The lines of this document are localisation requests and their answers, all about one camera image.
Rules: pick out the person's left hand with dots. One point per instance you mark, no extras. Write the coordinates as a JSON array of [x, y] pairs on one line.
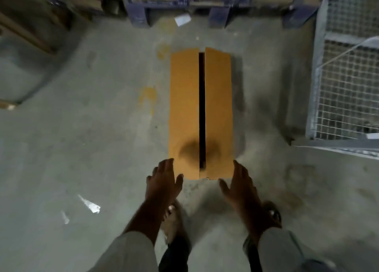
[[163, 186]]

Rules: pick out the person's right hand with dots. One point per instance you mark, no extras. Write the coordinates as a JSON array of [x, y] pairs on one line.
[[244, 189]]

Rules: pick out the brown cardboard box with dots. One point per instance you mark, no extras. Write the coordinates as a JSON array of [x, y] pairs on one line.
[[185, 103]]

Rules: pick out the person's right forearm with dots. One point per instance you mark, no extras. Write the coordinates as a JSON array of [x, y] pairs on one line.
[[257, 218]]

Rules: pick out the person's left foot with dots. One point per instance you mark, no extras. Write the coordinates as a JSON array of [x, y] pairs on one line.
[[173, 221]]

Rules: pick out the person's dark shoe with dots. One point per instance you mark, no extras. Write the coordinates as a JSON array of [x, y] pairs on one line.
[[272, 212]]

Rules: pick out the person's dark trousers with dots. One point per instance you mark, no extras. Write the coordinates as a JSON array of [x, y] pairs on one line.
[[175, 257]]

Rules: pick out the person's light grey shirt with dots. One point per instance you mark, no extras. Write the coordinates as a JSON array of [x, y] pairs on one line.
[[124, 254]]

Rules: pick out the clear tape scrap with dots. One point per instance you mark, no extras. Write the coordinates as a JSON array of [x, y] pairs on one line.
[[65, 218], [90, 205]]

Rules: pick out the white paper scrap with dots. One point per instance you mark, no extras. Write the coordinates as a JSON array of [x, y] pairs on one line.
[[183, 19]]

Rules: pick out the beige plastic chair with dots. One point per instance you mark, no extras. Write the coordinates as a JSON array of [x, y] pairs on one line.
[[23, 35]]

